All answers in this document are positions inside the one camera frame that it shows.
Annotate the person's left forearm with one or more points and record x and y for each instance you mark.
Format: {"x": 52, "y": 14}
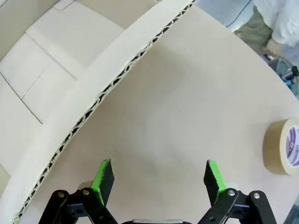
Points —
{"x": 285, "y": 33}

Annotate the grey metal stand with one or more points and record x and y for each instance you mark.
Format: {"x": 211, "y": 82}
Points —
{"x": 287, "y": 70}

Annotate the brown packing tape roll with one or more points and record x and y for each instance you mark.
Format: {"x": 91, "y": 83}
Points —
{"x": 273, "y": 144}

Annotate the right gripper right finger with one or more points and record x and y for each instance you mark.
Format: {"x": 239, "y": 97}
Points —
{"x": 213, "y": 182}

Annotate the person's left hand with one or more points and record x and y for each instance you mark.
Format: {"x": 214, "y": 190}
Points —
{"x": 275, "y": 47}

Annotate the brown cardboard shipping box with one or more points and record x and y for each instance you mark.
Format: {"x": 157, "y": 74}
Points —
{"x": 70, "y": 46}

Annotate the person in white cardigan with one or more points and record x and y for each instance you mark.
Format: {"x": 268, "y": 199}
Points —
{"x": 288, "y": 16}

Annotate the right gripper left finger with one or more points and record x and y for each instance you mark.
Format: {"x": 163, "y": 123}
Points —
{"x": 102, "y": 182}

